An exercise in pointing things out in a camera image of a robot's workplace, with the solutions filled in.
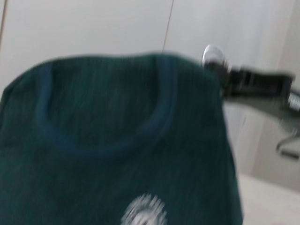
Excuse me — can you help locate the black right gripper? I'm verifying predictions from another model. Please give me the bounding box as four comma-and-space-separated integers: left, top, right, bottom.
220, 65, 300, 132

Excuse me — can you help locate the metal zipper pull ring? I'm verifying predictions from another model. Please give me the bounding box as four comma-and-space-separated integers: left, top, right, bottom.
202, 44, 227, 70

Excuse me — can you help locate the dark blue fabric lunch bag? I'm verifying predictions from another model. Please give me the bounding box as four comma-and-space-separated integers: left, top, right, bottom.
0, 53, 246, 225

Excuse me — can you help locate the white tablecloth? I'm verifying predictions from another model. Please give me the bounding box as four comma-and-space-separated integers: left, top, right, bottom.
236, 172, 300, 225

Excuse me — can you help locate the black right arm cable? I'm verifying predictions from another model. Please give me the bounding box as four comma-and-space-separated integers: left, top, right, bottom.
276, 130, 300, 160

